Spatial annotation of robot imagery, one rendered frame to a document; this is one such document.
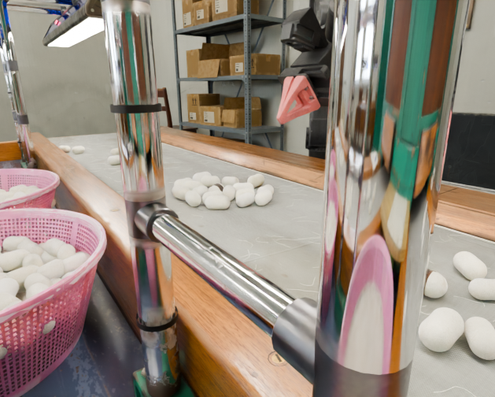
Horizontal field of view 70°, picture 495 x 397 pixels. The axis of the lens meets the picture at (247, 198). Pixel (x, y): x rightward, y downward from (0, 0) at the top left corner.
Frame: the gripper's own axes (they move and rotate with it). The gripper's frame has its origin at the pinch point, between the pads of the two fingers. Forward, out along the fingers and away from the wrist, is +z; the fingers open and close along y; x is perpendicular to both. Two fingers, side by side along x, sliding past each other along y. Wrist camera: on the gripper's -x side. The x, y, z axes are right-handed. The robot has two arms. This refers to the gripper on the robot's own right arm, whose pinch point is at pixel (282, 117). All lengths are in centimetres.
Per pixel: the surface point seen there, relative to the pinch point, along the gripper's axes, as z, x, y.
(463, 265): 13.7, 2.5, 34.5
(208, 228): 23.7, -4.4, 9.6
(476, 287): 16.1, 0.7, 36.9
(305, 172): 3.0, 10.5, 1.6
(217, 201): 19.4, -2.9, 5.1
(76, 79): -63, 27, -453
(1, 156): 39, -13, -99
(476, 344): 21.6, -3.8, 39.7
